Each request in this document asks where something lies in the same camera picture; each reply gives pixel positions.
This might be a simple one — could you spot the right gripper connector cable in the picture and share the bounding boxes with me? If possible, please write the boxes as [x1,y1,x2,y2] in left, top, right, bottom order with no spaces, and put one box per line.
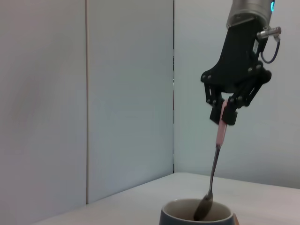
[256,26,282,64]

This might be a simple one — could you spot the grey ceramic cup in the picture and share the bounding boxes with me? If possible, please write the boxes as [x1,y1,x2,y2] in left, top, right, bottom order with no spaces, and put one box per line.
[159,198,237,225]

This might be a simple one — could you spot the pink handled metal spoon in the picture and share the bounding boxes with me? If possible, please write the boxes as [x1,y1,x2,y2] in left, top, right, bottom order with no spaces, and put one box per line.
[193,99,228,221]

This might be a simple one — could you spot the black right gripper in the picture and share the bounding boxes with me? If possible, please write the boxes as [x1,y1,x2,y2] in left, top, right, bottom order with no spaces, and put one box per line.
[200,17,272,126]

